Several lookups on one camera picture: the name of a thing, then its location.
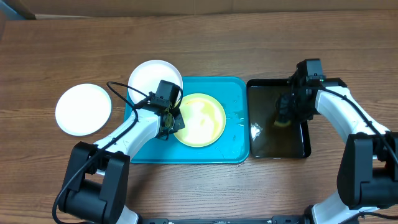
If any green yellow sponge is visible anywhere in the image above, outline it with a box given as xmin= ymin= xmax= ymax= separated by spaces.
xmin=274 ymin=120 xmax=291 ymax=128

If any yellow plate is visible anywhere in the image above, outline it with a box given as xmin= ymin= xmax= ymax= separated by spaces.
xmin=174 ymin=93 xmax=226 ymax=147

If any white plate with stain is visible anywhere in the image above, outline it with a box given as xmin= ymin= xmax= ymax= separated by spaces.
xmin=55 ymin=83 xmax=112 ymax=136

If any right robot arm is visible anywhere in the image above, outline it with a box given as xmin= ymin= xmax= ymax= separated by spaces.
xmin=275 ymin=78 xmax=397 ymax=223

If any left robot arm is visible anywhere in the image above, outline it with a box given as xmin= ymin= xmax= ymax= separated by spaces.
xmin=52 ymin=92 xmax=183 ymax=223

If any black water tray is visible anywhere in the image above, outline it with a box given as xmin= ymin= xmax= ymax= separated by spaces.
xmin=246 ymin=79 xmax=312 ymax=159

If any teal plastic tray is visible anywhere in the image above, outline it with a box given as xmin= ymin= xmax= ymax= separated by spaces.
xmin=131 ymin=77 xmax=250 ymax=164

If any white plate upper left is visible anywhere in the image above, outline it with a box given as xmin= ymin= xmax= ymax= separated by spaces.
xmin=128 ymin=60 xmax=183 ymax=95

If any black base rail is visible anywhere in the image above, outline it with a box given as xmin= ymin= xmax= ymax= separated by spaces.
xmin=138 ymin=215 xmax=311 ymax=224

